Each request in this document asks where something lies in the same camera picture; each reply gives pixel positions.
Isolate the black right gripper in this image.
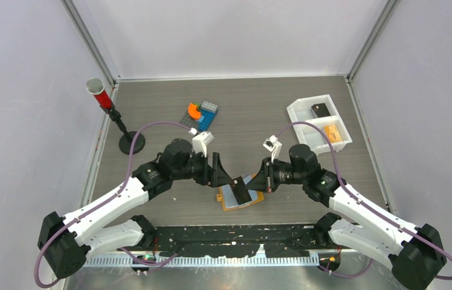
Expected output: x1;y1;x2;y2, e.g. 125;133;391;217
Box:
246;156;307;193

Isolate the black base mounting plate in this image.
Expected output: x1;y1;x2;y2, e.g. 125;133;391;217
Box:
116;224;355;259

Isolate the black credit card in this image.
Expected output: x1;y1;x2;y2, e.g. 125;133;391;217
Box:
230;176;252;205
311;103;331;118

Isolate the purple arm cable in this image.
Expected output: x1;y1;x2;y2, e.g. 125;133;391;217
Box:
276;121;452;281
34;121;197;289

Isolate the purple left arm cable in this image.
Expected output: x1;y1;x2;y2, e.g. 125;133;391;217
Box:
34;121;197;289

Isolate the toy brick assembly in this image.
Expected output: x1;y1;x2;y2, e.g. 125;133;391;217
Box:
179;101;218;131

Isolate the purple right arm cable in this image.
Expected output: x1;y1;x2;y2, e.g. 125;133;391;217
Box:
276;121;452;281

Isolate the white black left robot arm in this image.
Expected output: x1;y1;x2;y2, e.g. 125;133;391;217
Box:
37;138;232;279

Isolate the white slotted cable duct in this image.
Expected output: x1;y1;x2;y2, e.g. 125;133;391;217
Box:
84;253;320;268

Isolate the black microphone stand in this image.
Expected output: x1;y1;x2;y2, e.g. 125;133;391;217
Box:
108;106;146;155

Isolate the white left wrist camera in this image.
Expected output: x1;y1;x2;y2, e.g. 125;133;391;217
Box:
192;131;214;157

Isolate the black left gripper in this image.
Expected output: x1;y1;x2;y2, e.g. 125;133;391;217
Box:
172;149;232;187

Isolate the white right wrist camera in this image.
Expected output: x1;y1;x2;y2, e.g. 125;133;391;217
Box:
263;135;282;163

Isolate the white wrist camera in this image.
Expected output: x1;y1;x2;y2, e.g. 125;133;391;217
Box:
192;131;214;157
263;135;282;163

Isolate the white plastic divided bin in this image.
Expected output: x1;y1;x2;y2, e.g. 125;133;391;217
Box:
286;94;352;155

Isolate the orange credit card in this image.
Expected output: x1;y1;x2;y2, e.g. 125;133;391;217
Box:
324;124;343;143

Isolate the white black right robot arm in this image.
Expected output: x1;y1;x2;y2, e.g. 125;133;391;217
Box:
246;144;447;289

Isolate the orange leather card holder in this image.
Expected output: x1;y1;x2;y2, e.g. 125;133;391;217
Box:
216;175;264;211

